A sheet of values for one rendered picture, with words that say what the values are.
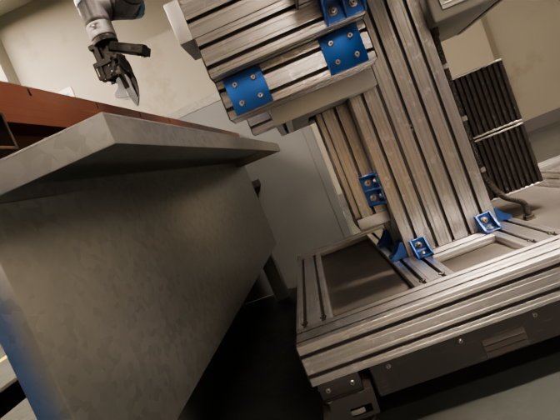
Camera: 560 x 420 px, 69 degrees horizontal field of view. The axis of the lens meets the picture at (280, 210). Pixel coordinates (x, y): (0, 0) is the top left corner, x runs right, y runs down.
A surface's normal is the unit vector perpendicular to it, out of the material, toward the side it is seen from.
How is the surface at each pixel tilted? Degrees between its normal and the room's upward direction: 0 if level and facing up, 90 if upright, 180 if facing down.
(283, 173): 90
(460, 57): 90
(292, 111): 90
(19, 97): 90
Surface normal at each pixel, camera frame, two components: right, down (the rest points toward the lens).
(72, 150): -0.11, 0.14
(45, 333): 0.92, -0.36
